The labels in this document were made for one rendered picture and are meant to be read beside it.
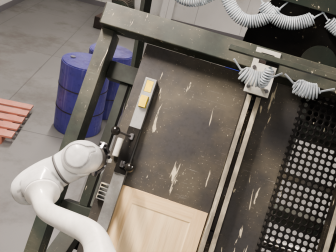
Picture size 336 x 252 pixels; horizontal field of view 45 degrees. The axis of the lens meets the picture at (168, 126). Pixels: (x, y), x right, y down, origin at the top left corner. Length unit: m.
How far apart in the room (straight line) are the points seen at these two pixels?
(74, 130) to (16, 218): 1.82
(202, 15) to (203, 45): 8.96
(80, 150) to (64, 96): 3.22
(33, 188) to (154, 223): 0.65
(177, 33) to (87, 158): 0.74
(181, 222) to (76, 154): 0.68
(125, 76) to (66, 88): 2.55
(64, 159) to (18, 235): 2.16
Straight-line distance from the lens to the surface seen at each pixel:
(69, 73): 4.28
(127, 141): 1.69
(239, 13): 2.11
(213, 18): 10.68
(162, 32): 1.72
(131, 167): 1.58
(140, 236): 1.74
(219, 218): 1.66
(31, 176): 1.27
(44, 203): 1.18
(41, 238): 1.80
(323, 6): 2.15
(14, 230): 3.37
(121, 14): 1.77
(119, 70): 1.83
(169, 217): 1.71
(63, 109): 4.46
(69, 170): 1.22
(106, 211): 1.72
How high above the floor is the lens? 2.32
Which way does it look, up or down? 26 degrees down
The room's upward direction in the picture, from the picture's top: 15 degrees clockwise
